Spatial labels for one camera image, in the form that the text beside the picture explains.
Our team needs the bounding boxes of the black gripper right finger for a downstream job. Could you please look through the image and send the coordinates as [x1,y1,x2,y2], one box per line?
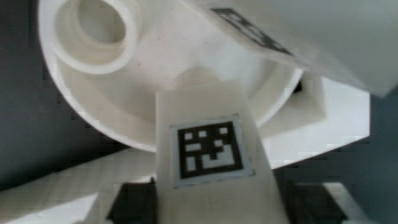
[273,173,369,224]

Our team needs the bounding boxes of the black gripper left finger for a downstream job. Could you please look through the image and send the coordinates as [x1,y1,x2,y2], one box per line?
[106,179,158,224]

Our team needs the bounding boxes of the white stool leg block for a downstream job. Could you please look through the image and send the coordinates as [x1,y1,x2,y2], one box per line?
[179,0,398,96]
[156,81,289,224]

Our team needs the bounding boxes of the white front fence rail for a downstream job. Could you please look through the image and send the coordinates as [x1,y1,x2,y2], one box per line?
[0,149,156,224]

